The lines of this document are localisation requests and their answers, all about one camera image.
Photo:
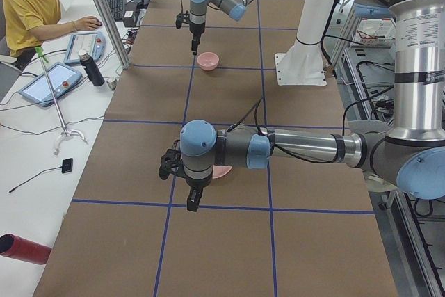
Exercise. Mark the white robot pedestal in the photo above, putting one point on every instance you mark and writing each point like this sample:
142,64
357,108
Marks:
302,64

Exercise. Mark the teach pendant far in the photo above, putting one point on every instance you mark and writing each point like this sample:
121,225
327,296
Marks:
91,42

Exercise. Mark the pink plate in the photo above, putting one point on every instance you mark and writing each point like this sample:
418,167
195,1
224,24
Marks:
220,171

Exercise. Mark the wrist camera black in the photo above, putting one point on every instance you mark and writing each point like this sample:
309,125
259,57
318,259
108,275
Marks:
181,19
171,162

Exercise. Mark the metal reacher grabber tool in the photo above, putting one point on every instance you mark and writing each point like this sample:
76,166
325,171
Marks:
66,133

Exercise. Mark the black water bottle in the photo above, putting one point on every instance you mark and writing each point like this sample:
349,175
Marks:
91,68

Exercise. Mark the small black square device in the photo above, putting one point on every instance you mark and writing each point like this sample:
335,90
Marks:
67,165

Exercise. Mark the pink bowl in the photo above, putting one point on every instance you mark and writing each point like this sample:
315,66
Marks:
208,61

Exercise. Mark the person in yellow shirt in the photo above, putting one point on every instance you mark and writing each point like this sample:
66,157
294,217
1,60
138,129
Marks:
29,23

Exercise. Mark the black keyboard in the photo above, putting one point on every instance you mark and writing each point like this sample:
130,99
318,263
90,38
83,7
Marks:
117,9

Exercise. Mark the red cylinder bottle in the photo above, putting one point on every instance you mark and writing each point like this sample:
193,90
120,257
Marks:
16,247

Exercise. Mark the aluminium frame post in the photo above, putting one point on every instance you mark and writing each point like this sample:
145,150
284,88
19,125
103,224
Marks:
113,34

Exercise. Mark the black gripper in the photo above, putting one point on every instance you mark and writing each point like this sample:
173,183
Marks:
197,30
195,184

